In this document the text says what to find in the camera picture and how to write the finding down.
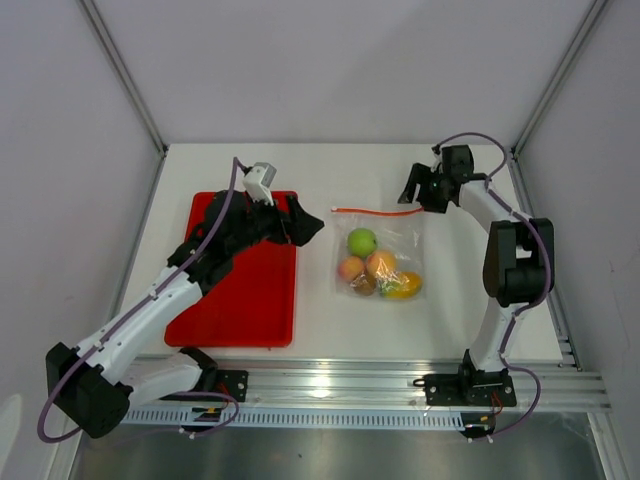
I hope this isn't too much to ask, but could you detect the white slotted cable duct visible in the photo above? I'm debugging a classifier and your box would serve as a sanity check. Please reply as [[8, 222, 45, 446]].
[[123, 406, 464, 431]]

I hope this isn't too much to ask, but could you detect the right aluminium frame post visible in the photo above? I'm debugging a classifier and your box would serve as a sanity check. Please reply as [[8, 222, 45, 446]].
[[510, 0, 613, 159]]

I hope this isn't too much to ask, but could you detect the aluminium frame post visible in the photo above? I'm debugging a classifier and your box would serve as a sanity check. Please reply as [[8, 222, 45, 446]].
[[510, 0, 613, 159], [77, 0, 169, 156]]

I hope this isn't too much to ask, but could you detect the pink peach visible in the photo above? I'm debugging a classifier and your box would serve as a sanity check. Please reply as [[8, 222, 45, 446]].
[[337, 256, 365, 283]]

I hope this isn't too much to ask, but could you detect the brown kiwi fruit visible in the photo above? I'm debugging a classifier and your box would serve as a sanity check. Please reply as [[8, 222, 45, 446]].
[[350, 272, 377, 297]]

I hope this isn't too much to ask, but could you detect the aluminium front rail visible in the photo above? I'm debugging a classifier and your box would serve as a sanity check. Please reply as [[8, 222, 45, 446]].
[[67, 357, 614, 414]]

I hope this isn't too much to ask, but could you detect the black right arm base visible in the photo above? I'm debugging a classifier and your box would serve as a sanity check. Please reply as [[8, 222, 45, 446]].
[[412, 370, 517, 407]]

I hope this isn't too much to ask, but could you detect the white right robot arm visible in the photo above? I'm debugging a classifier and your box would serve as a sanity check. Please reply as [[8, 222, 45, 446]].
[[398, 144, 554, 404]]

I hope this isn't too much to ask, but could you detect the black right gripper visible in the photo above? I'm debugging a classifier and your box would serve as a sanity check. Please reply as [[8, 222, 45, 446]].
[[397, 162, 450, 214]]

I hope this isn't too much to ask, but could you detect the red plastic tray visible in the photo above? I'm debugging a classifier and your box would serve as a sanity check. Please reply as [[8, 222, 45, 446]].
[[164, 191, 297, 348]]

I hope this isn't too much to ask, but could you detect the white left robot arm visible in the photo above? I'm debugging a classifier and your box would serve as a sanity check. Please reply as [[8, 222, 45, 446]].
[[37, 190, 324, 444]]

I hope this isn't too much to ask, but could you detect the yellow green mango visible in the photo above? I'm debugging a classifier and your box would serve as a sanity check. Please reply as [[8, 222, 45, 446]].
[[379, 271, 423, 300]]

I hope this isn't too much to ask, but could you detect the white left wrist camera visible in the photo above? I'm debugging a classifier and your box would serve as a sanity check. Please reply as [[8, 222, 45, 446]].
[[243, 162, 277, 206]]

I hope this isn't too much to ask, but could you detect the left aluminium frame post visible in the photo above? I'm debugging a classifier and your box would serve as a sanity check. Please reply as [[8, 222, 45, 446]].
[[77, 0, 169, 156]]

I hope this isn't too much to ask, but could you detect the green apple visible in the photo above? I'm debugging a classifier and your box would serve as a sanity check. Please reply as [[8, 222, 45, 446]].
[[347, 228, 378, 258]]

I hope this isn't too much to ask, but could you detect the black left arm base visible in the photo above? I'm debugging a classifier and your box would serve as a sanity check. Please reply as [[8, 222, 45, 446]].
[[177, 347, 249, 403]]

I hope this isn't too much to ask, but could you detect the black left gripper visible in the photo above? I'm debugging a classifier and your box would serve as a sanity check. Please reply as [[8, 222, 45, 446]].
[[227, 189, 322, 256]]

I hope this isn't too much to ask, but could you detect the clear zip top bag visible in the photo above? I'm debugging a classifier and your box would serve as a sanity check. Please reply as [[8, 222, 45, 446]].
[[331, 207, 425, 301]]

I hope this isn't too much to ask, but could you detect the orange fruit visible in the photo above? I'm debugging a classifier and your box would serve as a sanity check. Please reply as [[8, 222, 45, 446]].
[[365, 249, 397, 278]]

